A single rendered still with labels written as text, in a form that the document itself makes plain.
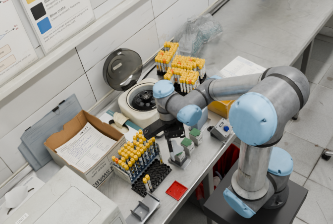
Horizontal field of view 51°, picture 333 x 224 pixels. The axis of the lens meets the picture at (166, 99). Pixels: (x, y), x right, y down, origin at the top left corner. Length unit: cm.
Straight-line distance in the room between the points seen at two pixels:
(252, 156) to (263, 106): 19
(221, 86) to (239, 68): 83
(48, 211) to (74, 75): 68
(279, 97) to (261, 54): 125
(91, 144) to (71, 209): 51
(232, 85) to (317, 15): 143
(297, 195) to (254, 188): 36
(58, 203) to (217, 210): 57
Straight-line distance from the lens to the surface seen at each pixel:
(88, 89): 177
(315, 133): 285
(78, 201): 121
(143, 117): 161
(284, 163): 122
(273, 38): 220
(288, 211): 140
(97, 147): 163
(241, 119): 83
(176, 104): 117
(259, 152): 94
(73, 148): 167
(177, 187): 150
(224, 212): 136
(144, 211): 143
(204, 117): 165
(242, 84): 105
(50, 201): 125
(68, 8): 154
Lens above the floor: 217
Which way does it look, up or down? 45 degrees down
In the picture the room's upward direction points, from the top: 11 degrees counter-clockwise
